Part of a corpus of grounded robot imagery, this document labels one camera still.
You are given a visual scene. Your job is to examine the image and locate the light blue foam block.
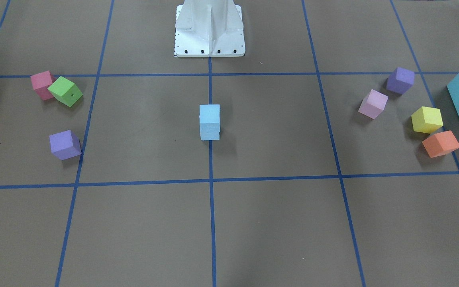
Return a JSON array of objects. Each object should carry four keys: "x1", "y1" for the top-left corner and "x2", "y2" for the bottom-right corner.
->
[
  {"x1": 199, "y1": 104, "x2": 221, "y2": 125},
  {"x1": 199, "y1": 122, "x2": 220, "y2": 141}
]

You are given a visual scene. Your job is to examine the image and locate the orange foam block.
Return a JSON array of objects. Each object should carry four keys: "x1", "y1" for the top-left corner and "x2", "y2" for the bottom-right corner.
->
[{"x1": 422, "y1": 131, "x2": 459, "y2": 158}]

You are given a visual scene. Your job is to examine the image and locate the yellow foam block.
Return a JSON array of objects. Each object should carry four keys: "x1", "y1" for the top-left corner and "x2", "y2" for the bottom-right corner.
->
[{"x1": 410, "y1": 106, "x2": 444, "y2": 134}]

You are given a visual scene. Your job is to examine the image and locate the purple foam block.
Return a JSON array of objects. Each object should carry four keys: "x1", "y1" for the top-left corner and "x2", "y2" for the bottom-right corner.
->
[
  {"x1": 385, "y1": 67, "x2": 415, "y2": 94},
  {"x1": 49, "y1": 130, "x2": 82, "y2": 160}
]

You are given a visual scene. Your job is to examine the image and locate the lilac foam block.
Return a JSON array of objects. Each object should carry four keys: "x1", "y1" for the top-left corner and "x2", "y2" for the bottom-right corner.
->
[{"x1": 358, "y1": 89, "x2": 388, "y2": 119}]

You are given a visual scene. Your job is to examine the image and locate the green foam block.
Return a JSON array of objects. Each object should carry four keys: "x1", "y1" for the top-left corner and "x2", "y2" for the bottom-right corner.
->
[{"x1": 47, "y1": 76, "x2": 83, "y2": 107}]

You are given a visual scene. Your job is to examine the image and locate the pink foam block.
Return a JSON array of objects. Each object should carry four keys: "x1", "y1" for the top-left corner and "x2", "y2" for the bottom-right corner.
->
[{"x1": 30, "y1": 71, "x2": 56, "y2": 100}]

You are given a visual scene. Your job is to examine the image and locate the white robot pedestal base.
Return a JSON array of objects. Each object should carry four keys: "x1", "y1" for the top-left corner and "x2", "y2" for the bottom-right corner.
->
[{"x1": 174, "y1": 0, "x2": 246, "y2": 58}]

